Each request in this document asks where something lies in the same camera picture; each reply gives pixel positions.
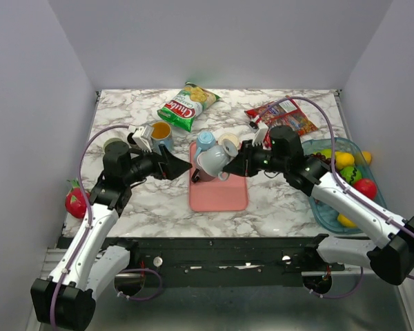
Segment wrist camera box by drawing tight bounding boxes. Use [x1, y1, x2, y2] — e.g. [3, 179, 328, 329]
[249, 119, 268, 146]
[128, 124, 153, 152]

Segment light blue mug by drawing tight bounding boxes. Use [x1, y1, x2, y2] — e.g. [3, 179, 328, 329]
[195, 131, 217, 154]

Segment purple grapes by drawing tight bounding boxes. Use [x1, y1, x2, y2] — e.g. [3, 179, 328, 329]
[312, 152, 331, 164]

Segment cream mug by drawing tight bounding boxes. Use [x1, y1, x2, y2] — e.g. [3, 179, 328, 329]
[218, 132, 241, 148]

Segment yellow banana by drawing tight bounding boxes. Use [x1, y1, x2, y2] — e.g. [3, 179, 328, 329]
[337, 214, 357, 228]

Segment yellow fruit outside basket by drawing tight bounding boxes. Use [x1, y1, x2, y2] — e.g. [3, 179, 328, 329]
[362, 150, 372, 165]

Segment grey mug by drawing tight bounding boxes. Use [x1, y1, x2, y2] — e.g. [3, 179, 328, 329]
[195, 139, 238, 181]

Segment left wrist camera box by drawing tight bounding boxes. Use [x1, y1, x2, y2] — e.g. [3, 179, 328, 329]
[128, 124, 153, 152]

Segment pink tray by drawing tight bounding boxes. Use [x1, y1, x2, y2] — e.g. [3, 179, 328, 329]
[188, 161, 248, 212]

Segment brown mug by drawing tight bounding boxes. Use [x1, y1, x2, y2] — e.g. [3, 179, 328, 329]
[126, 132, 138, 148]

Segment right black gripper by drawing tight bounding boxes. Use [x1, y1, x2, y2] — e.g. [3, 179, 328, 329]
[223, 139, 288, 177]

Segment purple mug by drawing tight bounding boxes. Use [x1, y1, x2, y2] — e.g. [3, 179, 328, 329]
[190, 157, 215, 183]

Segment blue plastic fruit basket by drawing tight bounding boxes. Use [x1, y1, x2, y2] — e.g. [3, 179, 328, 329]
[302, 137, 376, 235]

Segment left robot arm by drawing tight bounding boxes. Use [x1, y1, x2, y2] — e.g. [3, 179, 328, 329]
[30, 141, 192, 330]

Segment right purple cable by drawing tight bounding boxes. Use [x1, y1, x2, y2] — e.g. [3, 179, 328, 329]
[253, 96, 414, 282]

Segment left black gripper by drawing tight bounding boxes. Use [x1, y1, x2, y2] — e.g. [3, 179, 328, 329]
[124, 143, 193, 185]

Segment red dragon fruit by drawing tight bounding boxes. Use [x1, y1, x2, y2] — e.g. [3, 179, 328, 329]
[65, 179, 87, 220]

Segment blue glazed mug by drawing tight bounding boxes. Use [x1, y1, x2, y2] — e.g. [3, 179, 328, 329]
[150, 121, 174, 154]

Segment green pear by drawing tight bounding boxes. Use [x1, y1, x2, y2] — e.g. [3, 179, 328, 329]
[319, 148, 333, 159]

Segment yellow lemon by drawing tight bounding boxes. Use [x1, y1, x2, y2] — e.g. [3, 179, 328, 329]
[335, 152, 355, 170]

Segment red apple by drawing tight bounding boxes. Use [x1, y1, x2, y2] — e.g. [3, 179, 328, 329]
[353, 178, 377, 200]

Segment green chips bag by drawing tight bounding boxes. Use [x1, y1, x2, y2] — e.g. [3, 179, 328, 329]
[157, 82, 220, 132]

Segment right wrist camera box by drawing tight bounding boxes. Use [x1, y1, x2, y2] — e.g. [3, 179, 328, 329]
[249, 119, 268, 146]

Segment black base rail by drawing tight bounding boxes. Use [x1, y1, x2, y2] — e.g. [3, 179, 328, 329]
[98, 234, 344, 288]

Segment purple cable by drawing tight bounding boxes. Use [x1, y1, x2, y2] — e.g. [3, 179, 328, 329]
[50, 124, 134, 331]
[253, 96, 414, 282]

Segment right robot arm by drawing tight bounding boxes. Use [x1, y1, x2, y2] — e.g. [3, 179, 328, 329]
[223, 126, 414, 285]

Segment green mug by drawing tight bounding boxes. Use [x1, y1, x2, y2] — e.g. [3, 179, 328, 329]
[103, 137, 123, 150]

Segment red snack bag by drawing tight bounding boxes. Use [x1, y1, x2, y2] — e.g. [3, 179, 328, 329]
[244, 99, 318, 136]

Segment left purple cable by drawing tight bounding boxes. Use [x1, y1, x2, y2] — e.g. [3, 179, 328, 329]
[50, 124, 134, 331]

